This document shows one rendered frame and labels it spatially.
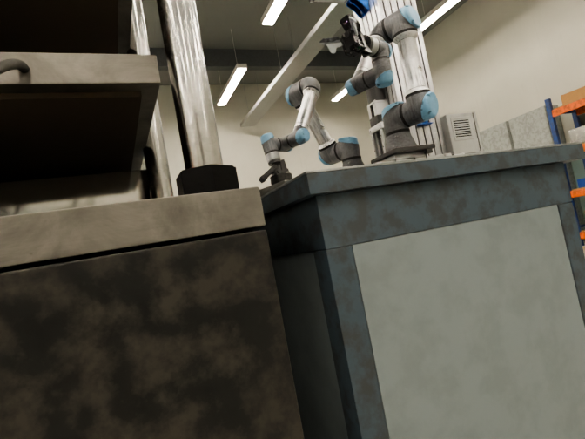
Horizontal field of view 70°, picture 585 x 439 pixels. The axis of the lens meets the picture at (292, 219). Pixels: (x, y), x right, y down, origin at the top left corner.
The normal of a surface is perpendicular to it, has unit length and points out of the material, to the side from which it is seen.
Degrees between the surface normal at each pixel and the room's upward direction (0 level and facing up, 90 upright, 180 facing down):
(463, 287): 90
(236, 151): 90
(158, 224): 90
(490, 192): 90
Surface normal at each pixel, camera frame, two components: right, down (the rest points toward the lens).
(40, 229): 0.39, -0.13
